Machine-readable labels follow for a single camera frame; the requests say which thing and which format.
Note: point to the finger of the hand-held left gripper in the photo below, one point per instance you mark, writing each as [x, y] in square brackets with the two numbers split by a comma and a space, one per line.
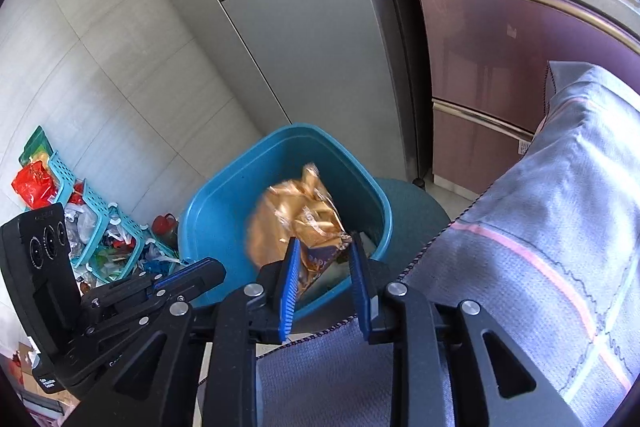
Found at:
[190, 271]

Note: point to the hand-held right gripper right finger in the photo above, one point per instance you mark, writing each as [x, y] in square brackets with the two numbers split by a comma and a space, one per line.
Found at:
[360, 287]

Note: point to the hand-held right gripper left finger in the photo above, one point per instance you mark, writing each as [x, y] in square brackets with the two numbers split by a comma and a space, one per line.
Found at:
[290, 292]

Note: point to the golden snack wrapper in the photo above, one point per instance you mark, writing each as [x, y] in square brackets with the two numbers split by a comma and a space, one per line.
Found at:
[305, 217]

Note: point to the teal plastic bin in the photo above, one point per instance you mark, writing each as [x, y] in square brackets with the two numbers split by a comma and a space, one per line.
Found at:
[235, 187]

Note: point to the small red container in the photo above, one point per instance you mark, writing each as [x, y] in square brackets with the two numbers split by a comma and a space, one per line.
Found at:
[165, 229]

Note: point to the clear plastic bag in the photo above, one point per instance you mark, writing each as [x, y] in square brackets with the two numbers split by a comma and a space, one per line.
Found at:
[82, 227]

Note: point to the red plastic bag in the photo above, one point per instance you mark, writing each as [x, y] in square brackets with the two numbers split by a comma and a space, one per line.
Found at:
[32, 184]

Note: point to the teal slotted basket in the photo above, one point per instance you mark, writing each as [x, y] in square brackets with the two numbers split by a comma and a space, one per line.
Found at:
[95, 207]

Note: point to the dark green chair seat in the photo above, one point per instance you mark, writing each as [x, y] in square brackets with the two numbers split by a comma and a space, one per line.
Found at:
[415, 217]

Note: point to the green packet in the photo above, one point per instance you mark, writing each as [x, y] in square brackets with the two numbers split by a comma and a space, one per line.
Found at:
[36, 147]

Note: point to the checked grey tablecloth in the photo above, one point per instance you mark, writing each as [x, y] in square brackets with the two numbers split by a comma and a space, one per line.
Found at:
[550, 207]

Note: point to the silver refrigerator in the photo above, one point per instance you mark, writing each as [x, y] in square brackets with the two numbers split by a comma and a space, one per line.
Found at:
[300, 32]

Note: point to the purple kitchen cabinet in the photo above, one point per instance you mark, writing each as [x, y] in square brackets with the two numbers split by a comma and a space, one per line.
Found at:
[490, 57]

